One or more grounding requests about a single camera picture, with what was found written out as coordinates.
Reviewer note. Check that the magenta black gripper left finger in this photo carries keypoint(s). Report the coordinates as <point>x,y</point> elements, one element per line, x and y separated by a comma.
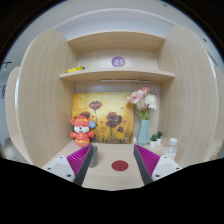
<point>79,162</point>

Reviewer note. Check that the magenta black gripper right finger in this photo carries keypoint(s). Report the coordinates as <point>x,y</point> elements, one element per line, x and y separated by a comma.
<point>146,161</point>

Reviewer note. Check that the clear water bottle with label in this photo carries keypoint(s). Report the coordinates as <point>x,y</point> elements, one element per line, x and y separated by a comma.
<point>170,152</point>

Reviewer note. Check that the grey plastic cup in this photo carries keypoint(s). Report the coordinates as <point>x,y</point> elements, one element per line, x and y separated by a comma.
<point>93,162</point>

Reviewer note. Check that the small potted succulent white pot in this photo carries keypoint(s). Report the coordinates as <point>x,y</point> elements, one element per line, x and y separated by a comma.
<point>153,140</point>

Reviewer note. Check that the teal vase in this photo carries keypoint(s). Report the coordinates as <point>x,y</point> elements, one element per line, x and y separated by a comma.
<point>143,137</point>

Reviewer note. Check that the red round table sticker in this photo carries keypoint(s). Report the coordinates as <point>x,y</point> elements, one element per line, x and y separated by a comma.
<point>119,165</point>

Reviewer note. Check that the small white jar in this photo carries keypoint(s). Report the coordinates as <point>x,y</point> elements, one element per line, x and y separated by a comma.
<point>173,142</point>

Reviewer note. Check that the red plush mascot toy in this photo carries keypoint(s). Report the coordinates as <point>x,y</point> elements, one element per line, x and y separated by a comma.
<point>82,132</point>

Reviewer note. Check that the yellow poppy flower painting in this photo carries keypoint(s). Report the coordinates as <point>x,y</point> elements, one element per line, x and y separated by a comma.
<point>113,116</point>

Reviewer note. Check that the pink white artificial flowers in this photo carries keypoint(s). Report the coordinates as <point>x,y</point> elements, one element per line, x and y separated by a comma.
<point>144,101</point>

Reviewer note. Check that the white LED light bar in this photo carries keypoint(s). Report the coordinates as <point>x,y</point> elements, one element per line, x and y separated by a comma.
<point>125,81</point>

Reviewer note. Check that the wooden lower shelf board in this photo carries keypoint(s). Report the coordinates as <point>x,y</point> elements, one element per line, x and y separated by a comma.
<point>117,75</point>

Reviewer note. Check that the wooden shelf board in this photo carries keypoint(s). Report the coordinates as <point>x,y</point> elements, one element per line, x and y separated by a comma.
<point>117,75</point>
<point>117,39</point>

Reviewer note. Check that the yellow object on shelf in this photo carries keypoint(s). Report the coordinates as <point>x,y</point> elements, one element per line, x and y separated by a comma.
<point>75,69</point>

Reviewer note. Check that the purple number 21 sticker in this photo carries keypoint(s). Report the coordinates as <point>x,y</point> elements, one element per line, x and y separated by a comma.
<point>118,61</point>

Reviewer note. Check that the wooden upper shelf board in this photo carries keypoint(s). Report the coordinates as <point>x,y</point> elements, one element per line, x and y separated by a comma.
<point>117,39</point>

